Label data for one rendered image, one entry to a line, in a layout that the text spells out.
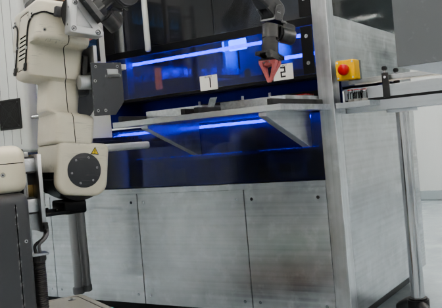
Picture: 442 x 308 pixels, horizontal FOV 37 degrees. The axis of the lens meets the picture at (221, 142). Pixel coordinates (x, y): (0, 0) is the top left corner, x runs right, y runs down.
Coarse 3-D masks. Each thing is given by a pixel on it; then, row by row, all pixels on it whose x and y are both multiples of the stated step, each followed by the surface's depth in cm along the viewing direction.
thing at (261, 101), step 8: (272, 96) 224; (280, 96) 222; (288, 96) 223; (296, 96) 228; (304, 96) 234; (312, 96) 240; (224, 104) 234; (232, 104) 233; (240, 104) 231; (248, 104) 229; (256, 104) 227; (264, 104) 226
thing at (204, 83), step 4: (200, 76) 270; (204, 76) 269; (208, 76) 268; (212, 76) 267; (216, 76) 266; (200, 80) 270; (204, 80) 269; (208, 80) 268; (212, 80) 267; (216, 80) 266; (200, 84) 271; (204, 84) 270; (208, 84) 268; (212, 84) 267; (216, 84) 266; (204, 88) 270; (208, 88) 269; (212, 88) 267; (216, 88) 266
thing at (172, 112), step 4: (176, 108) 246; (180, 108) 245; (184, 108) 244; (188, 108) 243; (192, 108) 242; (148, 112) 253; (152, 112) 252; (156, 112) 251; (160, 112) 250; (164, 112) 249; (168, 112) 248; (172, 112) 247; (176, 112) 246; (180, 112) 245; (148, 116) 253; (152, 116) 252; (156, 116) 251; (160, 116) 250; (164, 116) 249
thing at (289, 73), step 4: (284, 64) 250; (288, 64) 249; (292, 64) 248; (280, 68) 251; (288, 68) 249; (292, 68) 248; (276, 72) 252; (284, 72) 250; (288, 72) 249; (292, 72) 248; (276, 76) 252; (280, 76) 251; (288, 76) 249; (292, 76) 248; (276, 80) 252
